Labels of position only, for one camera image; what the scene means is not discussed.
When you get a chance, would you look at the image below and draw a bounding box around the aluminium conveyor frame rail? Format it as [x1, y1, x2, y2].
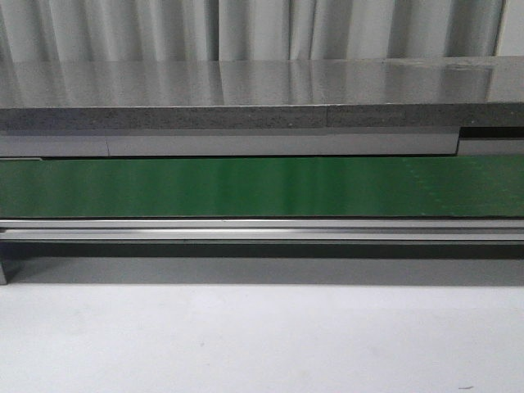
[1, 218, 523, 287]

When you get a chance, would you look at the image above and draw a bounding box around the white pleated curtain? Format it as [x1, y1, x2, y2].
[1, 1, 504, 62]

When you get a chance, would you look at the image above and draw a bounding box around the green conveyor belt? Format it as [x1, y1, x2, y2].
[1, 156, 523, 218]

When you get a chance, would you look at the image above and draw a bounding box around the grey stone countertop slab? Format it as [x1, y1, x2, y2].
[0, 55, 524, 159]

